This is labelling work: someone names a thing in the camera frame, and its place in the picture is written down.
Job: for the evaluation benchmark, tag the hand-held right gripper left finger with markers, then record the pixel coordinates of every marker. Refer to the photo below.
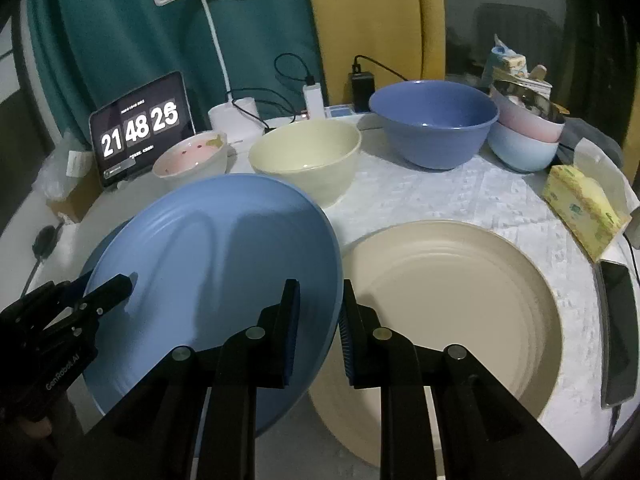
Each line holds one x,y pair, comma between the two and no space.
292,332

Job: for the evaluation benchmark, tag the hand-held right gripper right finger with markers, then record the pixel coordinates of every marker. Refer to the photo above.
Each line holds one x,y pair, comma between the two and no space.
347,340

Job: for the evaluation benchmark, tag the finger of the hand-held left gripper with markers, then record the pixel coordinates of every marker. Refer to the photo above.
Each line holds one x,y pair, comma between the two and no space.
112,291

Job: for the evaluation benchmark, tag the beige plate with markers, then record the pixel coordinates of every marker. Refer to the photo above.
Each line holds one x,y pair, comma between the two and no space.
440,285

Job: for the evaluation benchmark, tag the cream bowl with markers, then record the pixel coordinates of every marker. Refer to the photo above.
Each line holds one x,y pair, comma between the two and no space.
305,180

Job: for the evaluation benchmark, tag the pink strawberry bowl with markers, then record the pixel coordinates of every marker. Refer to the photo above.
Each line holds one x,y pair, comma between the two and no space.
185,155

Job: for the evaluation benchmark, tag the large blue bowl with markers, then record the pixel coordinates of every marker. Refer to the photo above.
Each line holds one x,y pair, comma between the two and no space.
430,147

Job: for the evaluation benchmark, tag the cardboard box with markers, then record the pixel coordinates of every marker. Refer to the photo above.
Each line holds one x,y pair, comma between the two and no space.
75,200

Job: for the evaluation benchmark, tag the small white box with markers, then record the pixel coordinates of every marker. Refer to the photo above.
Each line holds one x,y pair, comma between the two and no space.
79,164

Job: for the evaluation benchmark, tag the clear plastic bag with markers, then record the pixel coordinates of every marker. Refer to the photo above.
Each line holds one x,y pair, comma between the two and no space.
55,165

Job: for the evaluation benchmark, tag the tablet with clock display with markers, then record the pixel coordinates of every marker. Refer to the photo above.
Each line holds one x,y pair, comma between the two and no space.
140,127

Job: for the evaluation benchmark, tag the white power strip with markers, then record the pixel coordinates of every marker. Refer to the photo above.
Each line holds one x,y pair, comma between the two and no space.
369,121

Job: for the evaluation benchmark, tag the white charger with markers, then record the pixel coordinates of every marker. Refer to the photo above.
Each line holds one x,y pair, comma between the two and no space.
313,100

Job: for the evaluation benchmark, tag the black charger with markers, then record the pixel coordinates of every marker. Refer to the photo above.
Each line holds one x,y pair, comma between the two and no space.
361,91

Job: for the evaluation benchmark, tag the small light blue bowl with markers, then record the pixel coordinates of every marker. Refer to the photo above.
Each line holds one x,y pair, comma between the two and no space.
520,155

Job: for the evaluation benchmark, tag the teal curtain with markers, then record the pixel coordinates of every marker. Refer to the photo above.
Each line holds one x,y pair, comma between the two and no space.
125,35

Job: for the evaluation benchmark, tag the yellow tissue pack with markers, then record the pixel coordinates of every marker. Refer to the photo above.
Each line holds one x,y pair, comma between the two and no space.
580,200

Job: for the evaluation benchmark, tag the black phone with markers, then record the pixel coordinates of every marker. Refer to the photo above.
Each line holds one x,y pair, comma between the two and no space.
620,330

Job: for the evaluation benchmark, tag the grey cloth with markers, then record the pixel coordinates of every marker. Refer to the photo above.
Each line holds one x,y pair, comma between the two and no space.
585,132

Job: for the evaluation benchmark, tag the white plastic basket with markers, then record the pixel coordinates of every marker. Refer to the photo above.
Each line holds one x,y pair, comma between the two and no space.
542,82

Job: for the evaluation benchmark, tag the blue white snack packet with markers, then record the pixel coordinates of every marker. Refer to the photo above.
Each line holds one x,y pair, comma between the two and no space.
505,57

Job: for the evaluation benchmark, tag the yellow curtain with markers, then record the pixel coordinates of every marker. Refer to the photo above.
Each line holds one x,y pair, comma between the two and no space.
370,10

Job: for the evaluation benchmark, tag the grey radiator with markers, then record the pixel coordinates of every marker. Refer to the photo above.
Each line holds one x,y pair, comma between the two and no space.
510,25

